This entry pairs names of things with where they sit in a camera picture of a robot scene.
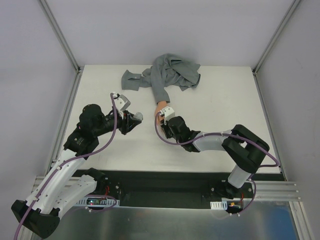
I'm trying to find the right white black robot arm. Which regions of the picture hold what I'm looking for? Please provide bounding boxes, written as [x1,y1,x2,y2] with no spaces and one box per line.
[160,116,270,199]

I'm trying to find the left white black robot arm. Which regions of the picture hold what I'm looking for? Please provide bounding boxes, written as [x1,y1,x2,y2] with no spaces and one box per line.
[11,104,143,239]

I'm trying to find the mannequin hand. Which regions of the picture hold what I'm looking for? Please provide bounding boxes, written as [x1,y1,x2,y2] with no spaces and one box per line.
[154,101,168,126]

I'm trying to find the grey crumpled shirt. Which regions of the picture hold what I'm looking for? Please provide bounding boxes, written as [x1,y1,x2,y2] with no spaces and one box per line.
[121,53,201,103]

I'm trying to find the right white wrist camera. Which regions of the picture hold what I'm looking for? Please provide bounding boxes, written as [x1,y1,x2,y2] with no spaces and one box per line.
[158,106,175,122]

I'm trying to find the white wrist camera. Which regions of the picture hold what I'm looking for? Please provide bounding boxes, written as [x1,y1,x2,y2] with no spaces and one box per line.
[111,92,131,119]
[158,106,175,122]

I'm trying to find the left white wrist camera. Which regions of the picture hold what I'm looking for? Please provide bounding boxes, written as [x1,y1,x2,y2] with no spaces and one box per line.
[111,92,131,119]

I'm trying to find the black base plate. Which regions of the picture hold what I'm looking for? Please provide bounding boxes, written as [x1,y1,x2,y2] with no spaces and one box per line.
[87,170,253,208]

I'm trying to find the left aluminium frame post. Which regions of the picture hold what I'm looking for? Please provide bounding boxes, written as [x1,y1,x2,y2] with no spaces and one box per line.
[37,0,85,73]

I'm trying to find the aluminium frame post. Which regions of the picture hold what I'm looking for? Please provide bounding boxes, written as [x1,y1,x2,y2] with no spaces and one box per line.
[252,0,303,75]
[37,0,85,73]

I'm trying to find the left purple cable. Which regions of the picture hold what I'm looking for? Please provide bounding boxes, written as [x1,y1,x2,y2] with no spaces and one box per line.
[14,92,121,240]

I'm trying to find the purple cable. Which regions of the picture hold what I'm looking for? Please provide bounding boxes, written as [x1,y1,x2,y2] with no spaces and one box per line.
[154,113,280,218]
[14,92,121,240]

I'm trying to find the right aluminium frame post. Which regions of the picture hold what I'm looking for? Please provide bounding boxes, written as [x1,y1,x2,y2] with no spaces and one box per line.
[252,0,303,75]

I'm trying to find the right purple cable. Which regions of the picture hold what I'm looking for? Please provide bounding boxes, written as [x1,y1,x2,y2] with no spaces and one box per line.
[154,113,280,218]

